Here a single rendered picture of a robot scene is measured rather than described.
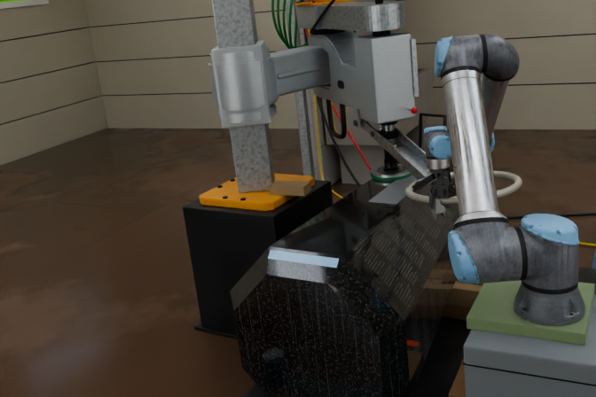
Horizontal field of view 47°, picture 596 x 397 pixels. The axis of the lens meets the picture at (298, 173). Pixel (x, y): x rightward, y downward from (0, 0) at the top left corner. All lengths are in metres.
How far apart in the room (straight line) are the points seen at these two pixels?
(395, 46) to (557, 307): 1.75
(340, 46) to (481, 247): 2.09
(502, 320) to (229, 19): 2.13
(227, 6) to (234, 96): 0.45
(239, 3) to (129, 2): 6.46
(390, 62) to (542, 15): 4.41
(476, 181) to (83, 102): 8.69
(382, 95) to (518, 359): 1.75
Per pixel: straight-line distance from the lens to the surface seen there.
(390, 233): 2.93
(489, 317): 2.04
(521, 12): 7.66
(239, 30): 3.51
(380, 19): 3.30
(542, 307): 2.00
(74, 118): 10.14
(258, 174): 3.64
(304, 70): 3.77
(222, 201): 3.62
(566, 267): 1.97
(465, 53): 2.09
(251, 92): 3.48
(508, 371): 1.98
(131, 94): 10.16
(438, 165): 2.72
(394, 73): 3.37
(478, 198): 1.95
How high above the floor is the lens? 1.86
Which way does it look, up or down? 16 degrees down
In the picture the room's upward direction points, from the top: 6 degrees counter-clockwise
